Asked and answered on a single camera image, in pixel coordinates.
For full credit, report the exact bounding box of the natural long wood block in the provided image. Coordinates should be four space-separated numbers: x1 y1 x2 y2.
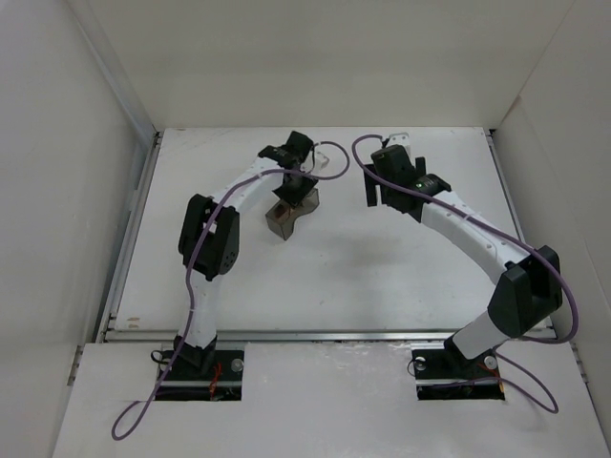
274 204 291 221

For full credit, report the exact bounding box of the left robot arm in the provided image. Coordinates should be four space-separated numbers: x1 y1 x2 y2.
174 131 318 375

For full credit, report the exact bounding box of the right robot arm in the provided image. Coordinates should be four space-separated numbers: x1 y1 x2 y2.
364 144 562 368

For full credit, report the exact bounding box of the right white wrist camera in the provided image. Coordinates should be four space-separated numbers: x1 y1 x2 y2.
384 133 411 151

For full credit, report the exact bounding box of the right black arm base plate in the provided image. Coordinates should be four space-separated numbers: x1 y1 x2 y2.
411 348 505 401

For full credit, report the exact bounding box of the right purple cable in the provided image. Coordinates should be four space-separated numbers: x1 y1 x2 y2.
350 134 579 414

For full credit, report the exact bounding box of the purple cable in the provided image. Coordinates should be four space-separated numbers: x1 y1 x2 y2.
350 134 579 414
110 140 352 441

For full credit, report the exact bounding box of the aluminium left rail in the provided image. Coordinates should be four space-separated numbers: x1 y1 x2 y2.
90 132 163 344

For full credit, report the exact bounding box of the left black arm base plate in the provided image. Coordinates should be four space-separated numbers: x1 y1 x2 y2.
155 348 244 402

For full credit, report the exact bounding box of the aluminium front rail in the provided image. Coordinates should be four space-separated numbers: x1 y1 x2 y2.
102 330 453 343

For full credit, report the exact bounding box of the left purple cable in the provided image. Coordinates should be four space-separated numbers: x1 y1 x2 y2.
110 140 352 441

